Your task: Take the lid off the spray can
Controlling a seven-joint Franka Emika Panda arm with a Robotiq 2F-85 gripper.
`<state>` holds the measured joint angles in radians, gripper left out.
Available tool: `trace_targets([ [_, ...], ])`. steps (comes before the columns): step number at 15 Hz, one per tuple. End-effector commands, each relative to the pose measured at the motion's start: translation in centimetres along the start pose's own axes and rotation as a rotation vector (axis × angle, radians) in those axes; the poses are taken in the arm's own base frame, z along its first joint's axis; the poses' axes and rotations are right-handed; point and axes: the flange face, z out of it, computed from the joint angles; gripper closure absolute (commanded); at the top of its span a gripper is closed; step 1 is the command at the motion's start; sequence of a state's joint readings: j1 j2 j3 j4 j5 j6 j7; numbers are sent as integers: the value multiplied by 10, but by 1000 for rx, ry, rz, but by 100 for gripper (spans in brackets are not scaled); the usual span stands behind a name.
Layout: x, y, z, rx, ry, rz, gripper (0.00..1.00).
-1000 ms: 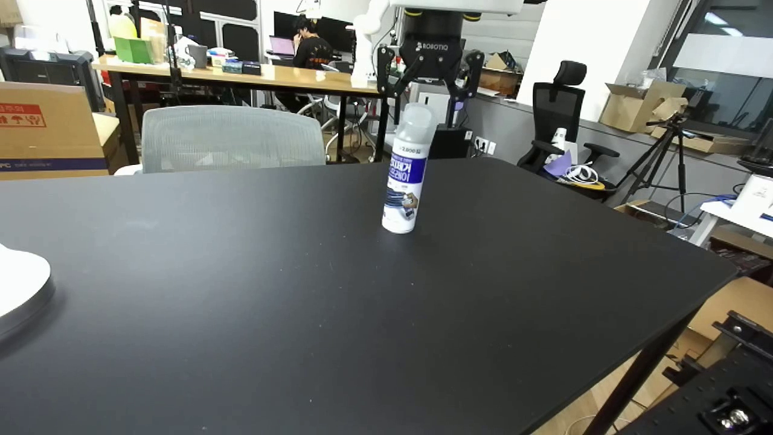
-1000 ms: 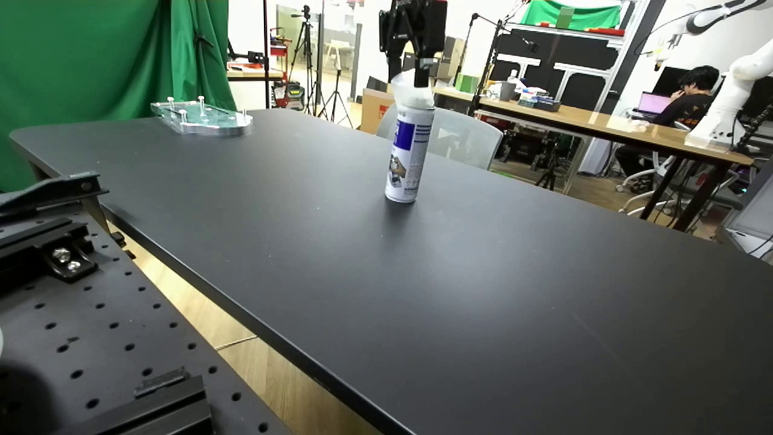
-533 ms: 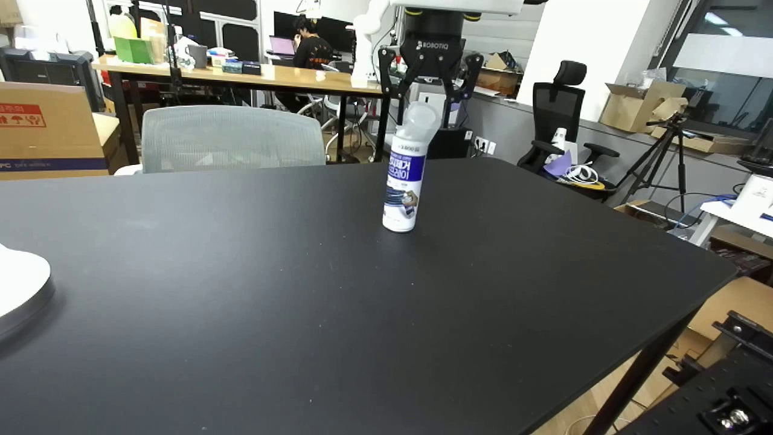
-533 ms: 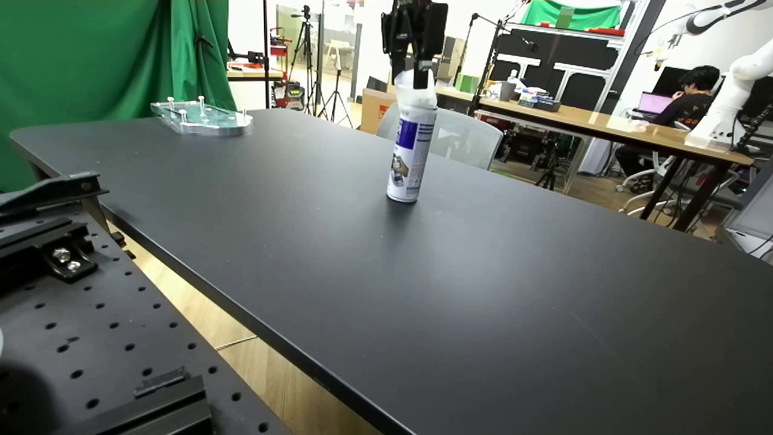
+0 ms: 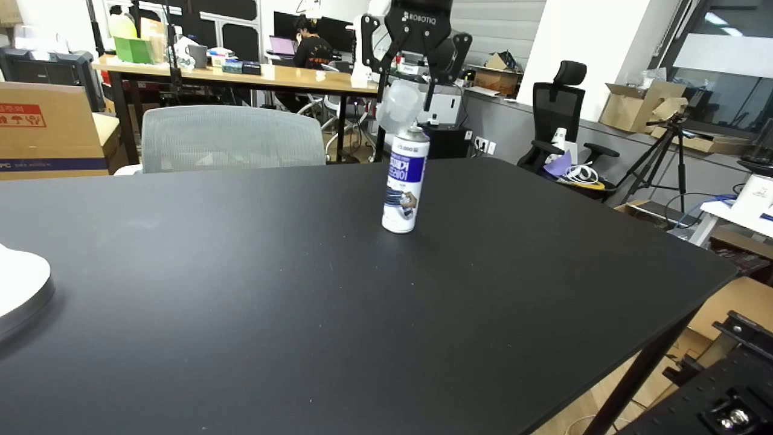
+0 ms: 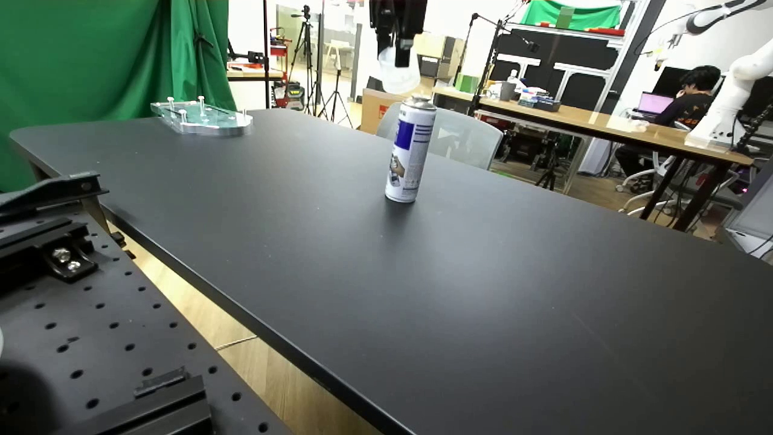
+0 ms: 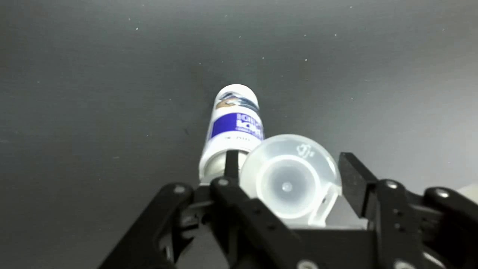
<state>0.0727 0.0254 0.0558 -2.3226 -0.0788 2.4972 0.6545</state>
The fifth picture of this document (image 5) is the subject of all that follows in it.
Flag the white drawer cabinet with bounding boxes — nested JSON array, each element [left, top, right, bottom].
[[430, 83, 466, 128]]

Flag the long wooden desk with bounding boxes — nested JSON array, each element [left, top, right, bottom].
[[96, 55, 390, 166]]

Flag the black camera tripod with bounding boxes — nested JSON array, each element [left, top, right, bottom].
[[607, 114, 701, 217]]

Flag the small brown cardboard box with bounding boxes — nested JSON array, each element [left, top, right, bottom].
[[469, 50, 524, 102]]

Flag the green box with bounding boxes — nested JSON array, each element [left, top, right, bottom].
[[114, 34, 157, 66]]

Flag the white side table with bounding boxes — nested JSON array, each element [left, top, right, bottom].
[[689, 171, 773, 252]]

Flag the open cardboard box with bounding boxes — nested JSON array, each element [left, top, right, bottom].
[[599, 79, 690, 136]]

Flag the closed cardboard box red label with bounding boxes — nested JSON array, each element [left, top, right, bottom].
[[0, 79, 122, 182]]

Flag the white blue-label spray can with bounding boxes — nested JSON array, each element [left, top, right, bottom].
[[379, 121, 433, 237]]

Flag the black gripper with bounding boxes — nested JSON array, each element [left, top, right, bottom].
[[357, 0, 477, 114]]

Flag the black metal equipment frame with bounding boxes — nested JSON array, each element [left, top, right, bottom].
[[620, 309, 773, 435]]

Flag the black headrest office chair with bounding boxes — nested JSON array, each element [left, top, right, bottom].
[[518, 58, 620, 193]]

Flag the black desktop monitor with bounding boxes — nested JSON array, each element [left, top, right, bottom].
[[270, 10, 357, 58]]

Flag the seated person in black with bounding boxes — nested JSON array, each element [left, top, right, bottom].
[[289, 20, 337, 69]]

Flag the black table leg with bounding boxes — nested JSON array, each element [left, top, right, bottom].
[[582, 316, 689, 435]]

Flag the black printer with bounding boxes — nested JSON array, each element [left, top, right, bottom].
[[0, 45, 101, 91]]

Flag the white round base plate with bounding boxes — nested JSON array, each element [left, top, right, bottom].
[[0, 243, 55, 344]]

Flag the grey mesh office chair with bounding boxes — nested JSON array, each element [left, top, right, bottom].
[[114, 104, 329, 177]]

